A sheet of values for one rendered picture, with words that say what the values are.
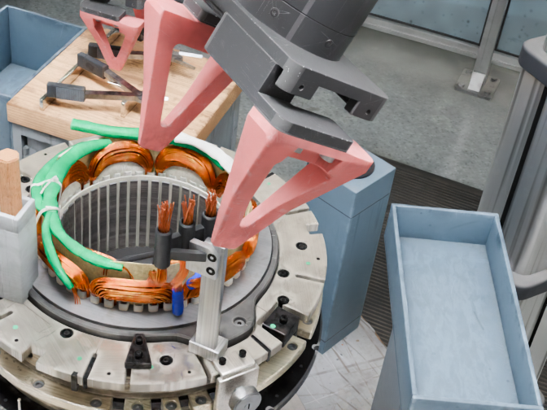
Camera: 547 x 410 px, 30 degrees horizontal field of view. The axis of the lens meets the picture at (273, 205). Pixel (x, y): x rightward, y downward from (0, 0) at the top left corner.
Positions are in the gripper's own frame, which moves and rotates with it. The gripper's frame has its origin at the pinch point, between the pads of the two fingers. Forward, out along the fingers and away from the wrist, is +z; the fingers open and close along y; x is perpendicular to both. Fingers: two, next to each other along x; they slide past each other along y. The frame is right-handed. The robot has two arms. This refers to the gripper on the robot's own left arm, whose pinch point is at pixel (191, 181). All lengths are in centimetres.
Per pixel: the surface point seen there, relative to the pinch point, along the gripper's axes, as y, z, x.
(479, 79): -158, 24, 228
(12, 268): -22.3, 22.7, 9.7
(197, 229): -12.6, 10.2, 14.7
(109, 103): -49, 19, 30
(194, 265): -11.7, 12.7, 15.5
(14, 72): -70, 28, 31
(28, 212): -22.9, 17.8, 8.7
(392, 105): -161, 42, 204
